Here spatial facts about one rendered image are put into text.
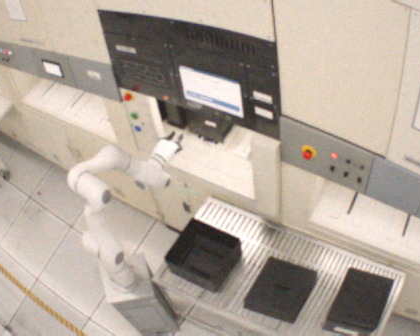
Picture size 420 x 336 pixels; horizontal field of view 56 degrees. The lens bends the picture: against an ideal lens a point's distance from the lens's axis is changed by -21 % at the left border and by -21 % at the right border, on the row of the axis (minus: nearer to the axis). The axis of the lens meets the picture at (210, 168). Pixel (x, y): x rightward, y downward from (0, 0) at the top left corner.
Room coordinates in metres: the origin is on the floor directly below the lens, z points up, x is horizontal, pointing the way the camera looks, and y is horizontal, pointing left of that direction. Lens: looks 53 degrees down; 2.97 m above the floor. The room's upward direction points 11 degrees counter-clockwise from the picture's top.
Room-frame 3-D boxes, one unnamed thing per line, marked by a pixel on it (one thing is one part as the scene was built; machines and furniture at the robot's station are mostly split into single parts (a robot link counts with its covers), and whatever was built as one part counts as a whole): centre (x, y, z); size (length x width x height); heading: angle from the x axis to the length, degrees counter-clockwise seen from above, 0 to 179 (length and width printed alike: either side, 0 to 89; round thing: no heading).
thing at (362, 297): (0.57, -0.59, 0.89); 0.29 x 0.29 x 0.25; 55
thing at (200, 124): (1.83, -0.08, 1.06); 0.24 x 0.20 x 0.32; 51
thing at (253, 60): (1.87, -0.23, 0.98); 0.95 x 0.88 x 1.95; 141
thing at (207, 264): (1.09, 0.11, 0.85); 0.28 x 0.28 x 0.17; 50
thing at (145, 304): (1.07, 0.56, 0.38); 0.28 x 0.28 x 0.76; 6
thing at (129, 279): (1.07, 0.56, 0.85); 0.19 x 0.19 x 0.18
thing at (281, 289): (0.82, -0.23, 0.83); 0.29 x 0.29 x 0.13; 54
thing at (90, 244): (1.09, 0.58, 1.07); 0.19 x 0.12 x 0.24; 50
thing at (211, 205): (0.86, -0.28, 0.38); 1.30 x 0.60 x 0.76; 51
